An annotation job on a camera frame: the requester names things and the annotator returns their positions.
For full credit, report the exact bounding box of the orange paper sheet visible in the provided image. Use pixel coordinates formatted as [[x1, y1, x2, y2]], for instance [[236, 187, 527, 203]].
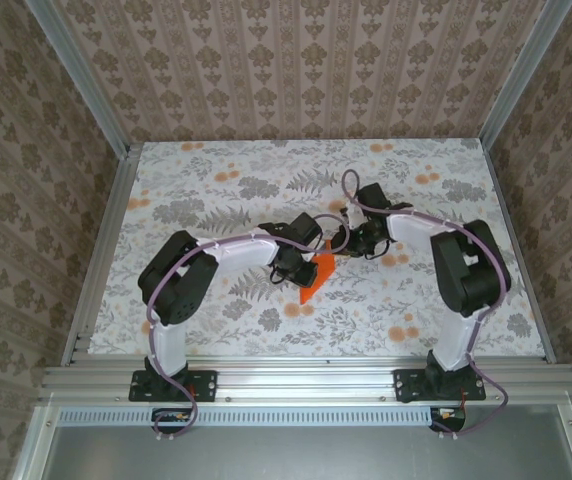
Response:
[[298, 239, 340, 305]]

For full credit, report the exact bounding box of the floral patterned table cover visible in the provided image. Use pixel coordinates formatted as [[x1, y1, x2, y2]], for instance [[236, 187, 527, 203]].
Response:
[[85, 140, 550, 359]]

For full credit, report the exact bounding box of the grey metal panel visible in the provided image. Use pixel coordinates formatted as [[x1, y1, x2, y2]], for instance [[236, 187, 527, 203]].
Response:
[[13, 404, 572, 480]]

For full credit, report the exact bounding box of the black controller board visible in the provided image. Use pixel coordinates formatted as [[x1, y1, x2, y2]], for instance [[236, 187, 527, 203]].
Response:
[[151, 407, 197, 434], [428, 405, 467, 433]]

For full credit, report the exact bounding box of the long aluminium mounting rail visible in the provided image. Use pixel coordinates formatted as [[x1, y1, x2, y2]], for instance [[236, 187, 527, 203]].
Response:
[[40, 363, 572, 404]]

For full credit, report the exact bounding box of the grey slotted cable duct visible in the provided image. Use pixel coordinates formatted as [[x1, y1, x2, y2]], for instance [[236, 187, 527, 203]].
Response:
[[58, 405, 435, 427]]

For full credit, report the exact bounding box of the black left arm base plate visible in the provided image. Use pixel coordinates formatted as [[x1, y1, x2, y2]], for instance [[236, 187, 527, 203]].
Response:
[[129, 368, 219, 403]]

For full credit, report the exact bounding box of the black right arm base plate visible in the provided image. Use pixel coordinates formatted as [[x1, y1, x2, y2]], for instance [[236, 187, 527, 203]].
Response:
[[394, 368, 487, 404]]

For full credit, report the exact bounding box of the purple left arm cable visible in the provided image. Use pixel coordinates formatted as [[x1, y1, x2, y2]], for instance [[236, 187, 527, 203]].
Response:
[[145, 213, 340, 444]]

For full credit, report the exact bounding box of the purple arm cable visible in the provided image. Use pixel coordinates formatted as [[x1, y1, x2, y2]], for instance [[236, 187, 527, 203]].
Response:
[[341, 168, 513, 441], [145, 213, 340, 444]]

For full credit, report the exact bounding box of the aluminium side rail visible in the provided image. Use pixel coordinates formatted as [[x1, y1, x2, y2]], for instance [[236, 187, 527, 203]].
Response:
[[63, 144, 141, 366]]

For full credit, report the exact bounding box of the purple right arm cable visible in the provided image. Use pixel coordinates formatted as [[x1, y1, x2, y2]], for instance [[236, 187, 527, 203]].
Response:
[[341, 168, 513, 441]]

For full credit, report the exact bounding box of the aluminium frame post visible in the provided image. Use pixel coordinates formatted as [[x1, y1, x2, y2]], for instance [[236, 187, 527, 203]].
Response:
[[28, 0, 133, 157], [478, 0, 572, 147]]

